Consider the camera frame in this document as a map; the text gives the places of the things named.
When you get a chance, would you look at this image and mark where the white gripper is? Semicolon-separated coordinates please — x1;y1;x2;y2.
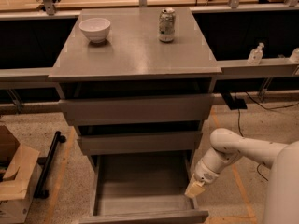
185;160;220;199

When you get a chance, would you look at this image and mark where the grey drawer cabinet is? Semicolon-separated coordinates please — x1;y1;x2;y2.
52;7;217;165

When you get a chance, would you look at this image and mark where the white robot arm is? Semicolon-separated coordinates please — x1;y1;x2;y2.
185;128;299;224

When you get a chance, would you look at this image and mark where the grey drawer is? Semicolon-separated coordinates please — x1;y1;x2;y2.
78;131;202;155
59;94;213;126
79;151;208;224

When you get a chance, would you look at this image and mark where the black metal bar stand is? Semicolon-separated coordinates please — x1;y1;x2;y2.
34;131;66;199

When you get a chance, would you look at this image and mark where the grey metal rail shelf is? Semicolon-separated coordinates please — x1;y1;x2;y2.
0;58;299;83

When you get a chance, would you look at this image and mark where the black floor cable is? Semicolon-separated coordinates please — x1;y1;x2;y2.
236;91;299;183

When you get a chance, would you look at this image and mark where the grey middle drawer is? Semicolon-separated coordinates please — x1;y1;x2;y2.
78;131;202;155

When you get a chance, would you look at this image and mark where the clear plastic bottle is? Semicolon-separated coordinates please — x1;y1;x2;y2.
248;42;264;65

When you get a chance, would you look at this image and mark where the grey bottom drawer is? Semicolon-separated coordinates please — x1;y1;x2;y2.
79;151;208;224

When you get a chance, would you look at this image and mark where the white ceramic bowl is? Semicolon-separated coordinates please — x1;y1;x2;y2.
79;18;111;43

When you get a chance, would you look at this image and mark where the open cardboard box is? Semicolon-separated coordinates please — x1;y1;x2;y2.
0;125;41;224

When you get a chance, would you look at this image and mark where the black bracket under rail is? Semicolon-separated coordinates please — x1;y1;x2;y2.
221;92;247;110

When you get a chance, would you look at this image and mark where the crumpled white soda can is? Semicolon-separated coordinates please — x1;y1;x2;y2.
159;7;176;42

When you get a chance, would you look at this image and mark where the grey top drawer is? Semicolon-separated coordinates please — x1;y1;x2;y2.
59;94;213;126

